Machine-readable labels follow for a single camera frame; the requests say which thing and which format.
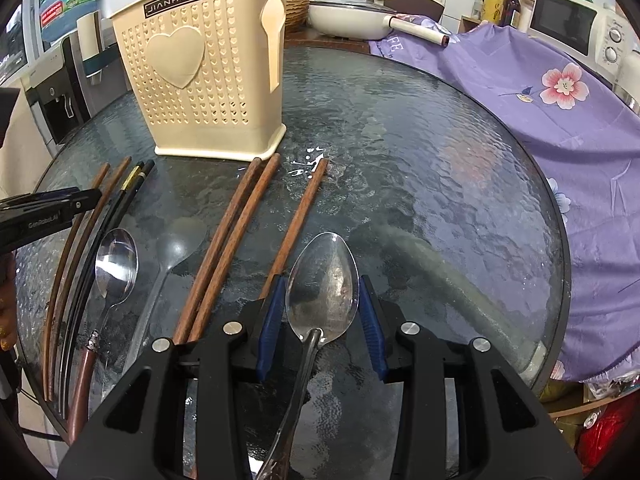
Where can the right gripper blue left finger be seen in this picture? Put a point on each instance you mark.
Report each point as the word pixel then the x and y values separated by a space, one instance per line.
pixel 270 318

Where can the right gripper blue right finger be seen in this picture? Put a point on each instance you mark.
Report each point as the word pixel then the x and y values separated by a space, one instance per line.
pixel 372 329

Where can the thin brown chopstick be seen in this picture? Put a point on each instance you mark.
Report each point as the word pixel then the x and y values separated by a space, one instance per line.
pixel 81 241
pixel 53 310

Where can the large steel spoon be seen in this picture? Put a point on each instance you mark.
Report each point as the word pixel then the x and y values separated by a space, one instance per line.
pixel 321 302

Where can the brown wooden chopstick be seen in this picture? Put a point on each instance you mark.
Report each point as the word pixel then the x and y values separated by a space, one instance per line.
pixel 220 274
pixel 295 226
pixel 213 252

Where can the steel spoon brown handle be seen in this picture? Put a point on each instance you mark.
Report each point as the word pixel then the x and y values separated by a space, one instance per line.
pixel 115 269

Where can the black chopstick gold band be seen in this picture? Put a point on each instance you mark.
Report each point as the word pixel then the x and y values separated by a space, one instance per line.
pixel 84 287

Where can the left hand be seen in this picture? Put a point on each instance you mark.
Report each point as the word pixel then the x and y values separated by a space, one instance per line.
pixel 8 318

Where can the water dispenser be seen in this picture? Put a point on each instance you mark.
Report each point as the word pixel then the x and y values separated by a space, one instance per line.
pixel 64 91

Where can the beige plastic utensil holder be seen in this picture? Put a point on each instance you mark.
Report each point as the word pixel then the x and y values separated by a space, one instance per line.
pixel 207 74

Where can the purple floral cloth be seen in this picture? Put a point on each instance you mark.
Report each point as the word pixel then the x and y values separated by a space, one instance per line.
pixel 586 141

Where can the woven basket sink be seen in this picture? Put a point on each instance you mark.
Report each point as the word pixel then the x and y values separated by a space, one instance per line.
pixel 295 14

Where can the white microwave oven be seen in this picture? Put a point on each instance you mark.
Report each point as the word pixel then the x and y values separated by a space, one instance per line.
pixel 596 37

